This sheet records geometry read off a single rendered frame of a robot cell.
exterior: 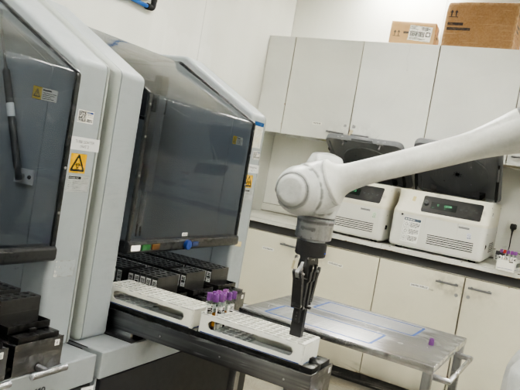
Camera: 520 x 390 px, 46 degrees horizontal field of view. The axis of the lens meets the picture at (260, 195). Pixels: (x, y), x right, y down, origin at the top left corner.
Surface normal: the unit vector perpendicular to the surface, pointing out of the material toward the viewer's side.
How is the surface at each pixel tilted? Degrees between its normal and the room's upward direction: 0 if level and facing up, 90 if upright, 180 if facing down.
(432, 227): 90
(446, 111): 90
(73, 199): 90
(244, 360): 90
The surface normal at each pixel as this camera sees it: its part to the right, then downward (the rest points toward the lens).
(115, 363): 0.87, 0.17
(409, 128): -0.46, -0.03
